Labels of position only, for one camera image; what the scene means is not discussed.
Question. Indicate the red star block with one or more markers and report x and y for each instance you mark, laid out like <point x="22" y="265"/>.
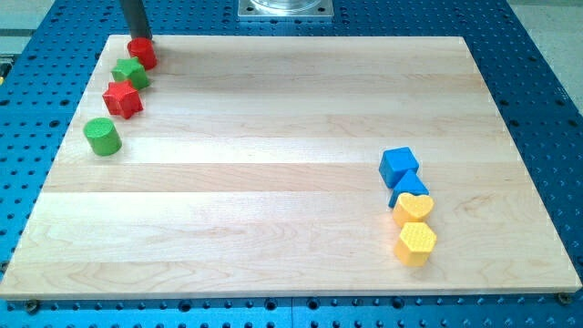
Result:
<point x="122" y="99"/>

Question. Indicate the blue triangle block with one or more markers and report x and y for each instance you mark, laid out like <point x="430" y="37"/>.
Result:
<point x="410" y="183"/>

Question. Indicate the green cylinder block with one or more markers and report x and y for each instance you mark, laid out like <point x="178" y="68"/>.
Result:
<point x="102" y="136"/>

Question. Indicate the green star block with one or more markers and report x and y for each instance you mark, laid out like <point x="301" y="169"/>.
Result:
<point x="130" y="69"/>

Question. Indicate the blue cube block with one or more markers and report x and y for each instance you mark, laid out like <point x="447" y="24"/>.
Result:
<point x="395" y="163"/>

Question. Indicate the yellow hexagon block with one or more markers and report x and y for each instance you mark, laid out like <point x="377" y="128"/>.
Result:
<point x="415" y="244"/>

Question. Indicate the yellow heart block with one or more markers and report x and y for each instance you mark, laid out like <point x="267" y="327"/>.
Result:
<point x="412" y="208"/>

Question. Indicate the light wooden board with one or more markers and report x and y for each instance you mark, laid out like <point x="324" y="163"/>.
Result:
<point x="253" y="171"/>

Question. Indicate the red cylinder block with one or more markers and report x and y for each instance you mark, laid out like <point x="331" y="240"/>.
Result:
<point x="142" y="48"/>

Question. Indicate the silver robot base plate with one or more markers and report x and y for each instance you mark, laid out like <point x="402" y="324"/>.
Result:
<point x="285" y="8"/>

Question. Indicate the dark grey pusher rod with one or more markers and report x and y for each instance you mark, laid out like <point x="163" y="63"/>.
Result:
<point x="136" y="17"/>

